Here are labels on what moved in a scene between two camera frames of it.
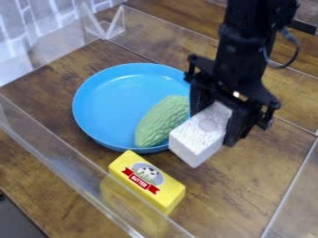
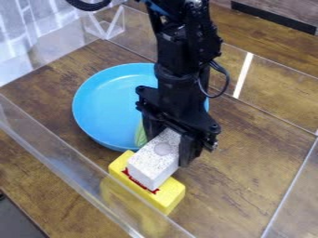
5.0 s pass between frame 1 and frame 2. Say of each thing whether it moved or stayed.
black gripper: moved
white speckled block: moved
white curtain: stayed
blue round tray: stayed
